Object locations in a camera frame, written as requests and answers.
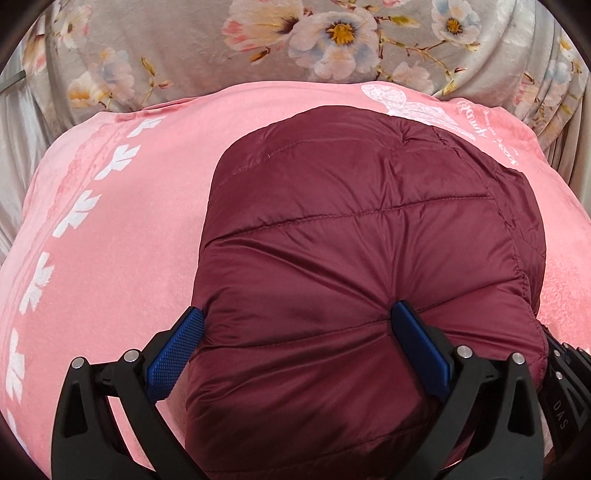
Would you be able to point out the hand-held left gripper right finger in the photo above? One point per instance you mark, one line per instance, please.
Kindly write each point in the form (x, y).
(422, 348)

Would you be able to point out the pale grey satin sheet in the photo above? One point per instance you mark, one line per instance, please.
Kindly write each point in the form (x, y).
(18, 138)

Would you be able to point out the grey floral blanket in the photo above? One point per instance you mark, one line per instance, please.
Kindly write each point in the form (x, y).
(207, 55)

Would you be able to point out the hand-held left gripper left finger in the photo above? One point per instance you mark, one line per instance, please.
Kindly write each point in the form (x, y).
(175, 353)

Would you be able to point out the grey metal bar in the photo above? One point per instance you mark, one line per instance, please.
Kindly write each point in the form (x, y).
(11, 82)

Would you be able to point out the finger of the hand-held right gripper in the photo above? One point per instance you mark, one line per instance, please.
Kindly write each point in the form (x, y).
(565, 367)

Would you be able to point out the maroon puffer jacket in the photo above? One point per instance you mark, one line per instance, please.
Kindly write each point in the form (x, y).
(346, 230)

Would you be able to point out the pink printed blanket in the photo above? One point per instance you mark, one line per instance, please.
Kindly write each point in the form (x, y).
(115, 230)

